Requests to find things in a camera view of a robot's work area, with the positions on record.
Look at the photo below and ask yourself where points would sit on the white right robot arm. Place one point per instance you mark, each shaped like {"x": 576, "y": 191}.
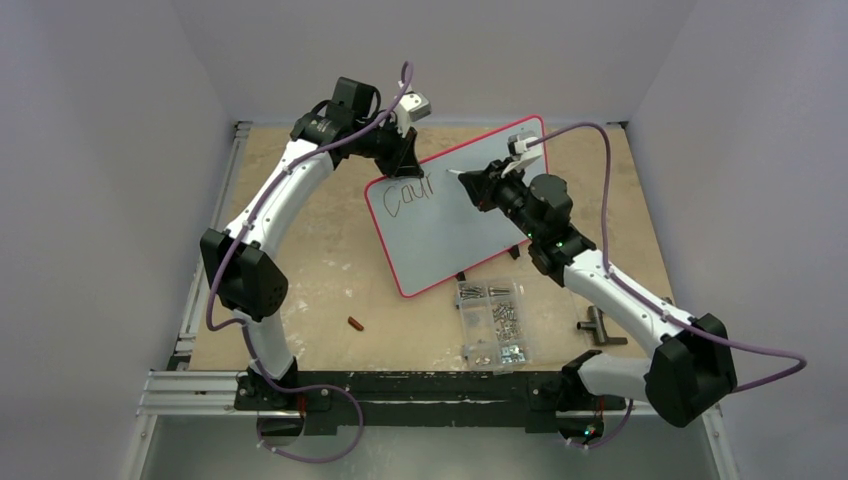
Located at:
{"x": 688, "y": 366}

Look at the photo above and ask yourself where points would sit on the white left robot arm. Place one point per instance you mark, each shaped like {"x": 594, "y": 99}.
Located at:
{"x": 246, "y": 286}

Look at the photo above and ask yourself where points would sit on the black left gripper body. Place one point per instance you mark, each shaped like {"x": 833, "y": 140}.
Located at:
{"x": 387, "y": 146}

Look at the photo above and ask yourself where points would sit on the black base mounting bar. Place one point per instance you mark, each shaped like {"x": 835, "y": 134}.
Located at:
{"x": 534, "y": 401}

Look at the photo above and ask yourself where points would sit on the clear screw organizer box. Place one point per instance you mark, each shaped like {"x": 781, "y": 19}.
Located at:
{"x": 493, "y": 324}

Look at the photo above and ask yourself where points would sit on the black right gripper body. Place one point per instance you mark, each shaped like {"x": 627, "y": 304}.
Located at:
{"x": 484, "y": 187}

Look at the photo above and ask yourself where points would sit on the black metal bracket tool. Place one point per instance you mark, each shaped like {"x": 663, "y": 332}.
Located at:
{"x": 599, "y": 328}

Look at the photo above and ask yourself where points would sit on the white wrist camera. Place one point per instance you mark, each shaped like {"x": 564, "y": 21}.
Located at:
{"x": 413, "y": 107}
{"x": 525, "y": 149}

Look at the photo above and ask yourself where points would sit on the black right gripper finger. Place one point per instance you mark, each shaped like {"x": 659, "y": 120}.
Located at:
{"x": 477, "y": 179}
{"x": 479, "y": 198}

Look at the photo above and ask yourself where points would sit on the pink framed whiteboard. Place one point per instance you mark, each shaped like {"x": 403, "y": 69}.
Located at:
{"x": 428, "y": 228}

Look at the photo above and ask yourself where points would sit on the aluminium table frame rail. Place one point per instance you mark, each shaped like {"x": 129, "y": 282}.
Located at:
{"x": 178, "y": 392}

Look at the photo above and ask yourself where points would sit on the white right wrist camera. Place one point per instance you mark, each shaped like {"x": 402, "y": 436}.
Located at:
{"x": 525, "y": 149}

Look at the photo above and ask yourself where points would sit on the brown marker cap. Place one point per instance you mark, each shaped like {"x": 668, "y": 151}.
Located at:
{"x": 355, "y": 324}

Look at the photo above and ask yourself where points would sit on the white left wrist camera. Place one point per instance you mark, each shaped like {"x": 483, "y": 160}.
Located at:
{"x": 413, "y": 107}

